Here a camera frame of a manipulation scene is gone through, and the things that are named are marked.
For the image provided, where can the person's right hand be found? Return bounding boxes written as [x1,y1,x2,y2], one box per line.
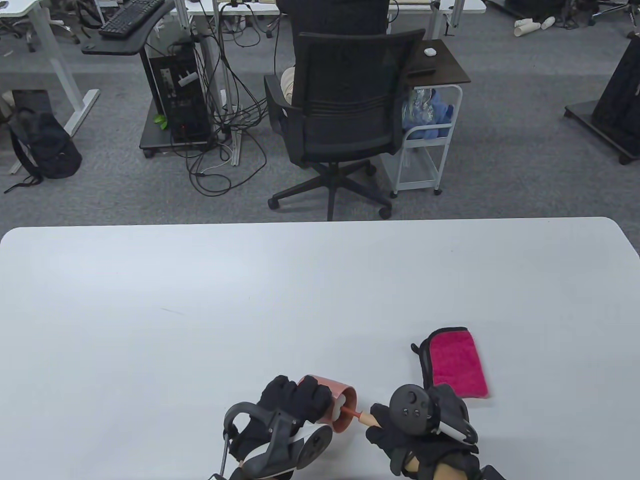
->
[366,403,482,477]

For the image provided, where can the person's left hand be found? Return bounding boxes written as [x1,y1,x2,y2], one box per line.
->
[231,375,335,462]

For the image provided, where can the pink water cup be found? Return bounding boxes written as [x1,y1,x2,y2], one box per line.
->
[297,374,358,432]

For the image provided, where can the white sponge cup brush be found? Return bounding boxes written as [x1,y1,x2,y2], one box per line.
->
[331,396,382,430]

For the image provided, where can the magenta cloth with black edge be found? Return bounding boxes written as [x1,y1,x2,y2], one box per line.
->
[411,327,489,399]

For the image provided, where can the person's right forearm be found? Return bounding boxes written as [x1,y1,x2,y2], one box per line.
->
[402,457,481,480]

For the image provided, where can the grey left hand controller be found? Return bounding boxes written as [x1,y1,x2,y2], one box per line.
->
[221,401,333,478]

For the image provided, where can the black rolling platform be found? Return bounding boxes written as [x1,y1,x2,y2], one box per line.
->
[139,107,221,158]

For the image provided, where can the black mesh office chair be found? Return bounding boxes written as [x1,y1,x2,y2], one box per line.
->
[263,28,426,222]

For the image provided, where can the blue cloth bundle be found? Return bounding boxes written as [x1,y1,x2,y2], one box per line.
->
[402,87,455,141]

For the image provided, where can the black computer tower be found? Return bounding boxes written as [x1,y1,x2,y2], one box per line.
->
[140,47,213,146]

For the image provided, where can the black backpack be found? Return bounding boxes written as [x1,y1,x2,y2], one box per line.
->
[4,90,83,194]

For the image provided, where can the white cart with brown top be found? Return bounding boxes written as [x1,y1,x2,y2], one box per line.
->
[387,39,472,198]

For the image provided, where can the black curved desk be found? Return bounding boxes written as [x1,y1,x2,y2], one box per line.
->
[81,0,176,56]

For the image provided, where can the black panel stand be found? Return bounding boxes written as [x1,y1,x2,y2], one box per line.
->
[564,32,640,166]

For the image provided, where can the long white desk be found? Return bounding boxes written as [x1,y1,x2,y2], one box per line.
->
[175,0,488,38]

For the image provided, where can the black keyboard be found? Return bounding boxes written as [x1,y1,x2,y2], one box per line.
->
[98,0,167,38]

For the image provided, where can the white desk with metal legs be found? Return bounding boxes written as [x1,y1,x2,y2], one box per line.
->
[0,0,101,176]

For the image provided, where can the bundle of black cables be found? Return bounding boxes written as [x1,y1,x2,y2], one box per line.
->
[170,0,281,197]

